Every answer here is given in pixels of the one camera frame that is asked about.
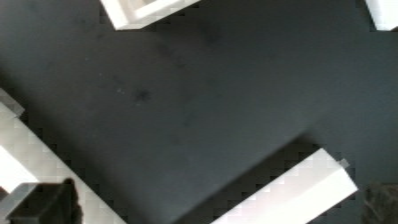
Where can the white U-shaped obstacle frame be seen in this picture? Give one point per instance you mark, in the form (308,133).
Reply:
(30,165)

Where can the white cabinet body box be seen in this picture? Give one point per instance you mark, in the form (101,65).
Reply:
(135,13)

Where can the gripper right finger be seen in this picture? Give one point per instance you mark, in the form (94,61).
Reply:
(380,204)

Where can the white cabinet door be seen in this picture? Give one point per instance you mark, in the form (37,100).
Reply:
(299,195)
(382,10)

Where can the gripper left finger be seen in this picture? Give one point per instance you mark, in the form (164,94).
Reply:
(41,203)

